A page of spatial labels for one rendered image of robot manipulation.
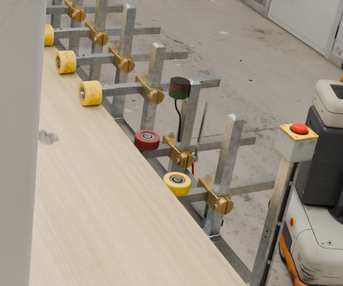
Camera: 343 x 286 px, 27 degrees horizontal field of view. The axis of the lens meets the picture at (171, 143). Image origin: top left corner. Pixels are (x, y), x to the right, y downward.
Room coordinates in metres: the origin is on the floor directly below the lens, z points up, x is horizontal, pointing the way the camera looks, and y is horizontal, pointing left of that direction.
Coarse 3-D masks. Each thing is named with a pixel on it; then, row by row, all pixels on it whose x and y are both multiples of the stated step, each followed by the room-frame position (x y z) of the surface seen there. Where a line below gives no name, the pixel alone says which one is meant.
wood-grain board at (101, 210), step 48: (48, 48) 2.52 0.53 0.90; (48, 96) 2.12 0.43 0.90; (48, 144) 1.82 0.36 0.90; (96, 144) 1.86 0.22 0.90; (48, 192) 1.57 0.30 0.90; (96, 192) 1.61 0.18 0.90; (144, 192) 1.65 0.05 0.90; (48, 240) 1.37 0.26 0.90; (96, 240) 1.40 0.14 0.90; (144, 240) 1.43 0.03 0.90; (192, 240) 1.47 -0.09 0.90
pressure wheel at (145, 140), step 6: (138, 132) 1.97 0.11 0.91; (144, 132) 1.98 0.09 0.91; (150, 132) 1.98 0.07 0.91; (138, 138) 1.93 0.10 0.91; (144, 138) 1.93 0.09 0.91; (150, 138) 1.95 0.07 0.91; (156, 138) 1.95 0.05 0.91; (138, 144) 1.93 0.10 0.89; (144, 144) 1.92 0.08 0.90; (150, 144) 1.92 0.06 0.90; (156, 144) 1.94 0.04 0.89; (144, 150) 1.92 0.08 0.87; (150, 150) 1.92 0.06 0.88
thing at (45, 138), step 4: (40, 132) 1.86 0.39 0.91; (44, 132) 1.85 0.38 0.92; (52, 132) 1.86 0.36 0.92; (40, 136) 1.85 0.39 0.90; (44, 136) 1.83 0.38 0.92; (48, 136) 1.83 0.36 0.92; (52, 136) 1.85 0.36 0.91; (56, 136) 1.85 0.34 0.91; (40, 140) 1.82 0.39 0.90; (44, 140) 1.82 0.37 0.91; (48, 140) 1.82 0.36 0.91; (52, 140) 1.83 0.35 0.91; (44, 144) 1.81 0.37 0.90
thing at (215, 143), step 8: (248, 136) 2.15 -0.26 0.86; (160, 144) 2.00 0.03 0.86; (192, 144) 2.03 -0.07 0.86; (200, 144) 2.05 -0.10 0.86; (208, 144) 2.06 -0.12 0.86; (216, 144) 2.08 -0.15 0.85; (240, 144) 2.13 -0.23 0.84; (248, 144) 2.15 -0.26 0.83; (144, 152) 1.94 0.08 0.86; (152, 152) 1.95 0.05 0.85; (160, 152) 1.97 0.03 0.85; (168, 152) 1.99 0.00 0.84; (192, 152) 2.03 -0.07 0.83
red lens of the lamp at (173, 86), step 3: (171, 78) 1.96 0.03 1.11; (171, 81) 1.94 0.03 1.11; (189, 81) 1.96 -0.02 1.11; (171, 84) 1.94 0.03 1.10; (174, 84) 1.93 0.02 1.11; (189, 84) 1.95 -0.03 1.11; (171, 87) 1.94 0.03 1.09; (174, 87) 1.93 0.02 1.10; (177, 87) 1.93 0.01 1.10; (180, 87) 1.93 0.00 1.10; (183, 87) 1.93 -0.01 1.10; (186, 87) 1.93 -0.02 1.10; (174, 90) 1.93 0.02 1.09; (177, 90) 1.93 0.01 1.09; (180, 90) 1.93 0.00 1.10; (183, 90) 1.93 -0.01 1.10; (186, 90) 1.94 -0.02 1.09
